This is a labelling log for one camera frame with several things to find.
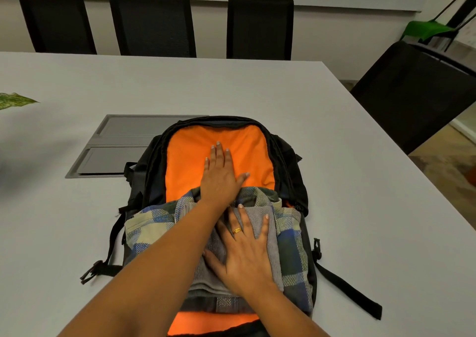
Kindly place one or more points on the person's right hand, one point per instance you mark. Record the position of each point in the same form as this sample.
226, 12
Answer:
247, 262

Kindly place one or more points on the person's left hand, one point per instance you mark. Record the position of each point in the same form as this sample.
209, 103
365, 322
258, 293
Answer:
219, 184

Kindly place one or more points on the grey towel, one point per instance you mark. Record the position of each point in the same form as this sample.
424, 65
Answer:
273, 243

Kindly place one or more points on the black backpack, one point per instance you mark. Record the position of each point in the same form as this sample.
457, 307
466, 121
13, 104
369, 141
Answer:
186, 154

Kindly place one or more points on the plaid flannel shirt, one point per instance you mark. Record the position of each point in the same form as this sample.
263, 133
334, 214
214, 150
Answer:
293, 251

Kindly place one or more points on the person's left forearm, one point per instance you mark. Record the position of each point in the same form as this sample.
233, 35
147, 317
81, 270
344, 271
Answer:
148, 284

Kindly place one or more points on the black conference chair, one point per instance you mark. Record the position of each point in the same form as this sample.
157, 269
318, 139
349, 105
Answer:
152, 20
260, 30
55, 18

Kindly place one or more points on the small variegated table plant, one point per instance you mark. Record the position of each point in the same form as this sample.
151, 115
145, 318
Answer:
15, 100

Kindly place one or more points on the black frame chair green seat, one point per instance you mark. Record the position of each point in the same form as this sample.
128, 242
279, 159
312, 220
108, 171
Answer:
425, 28

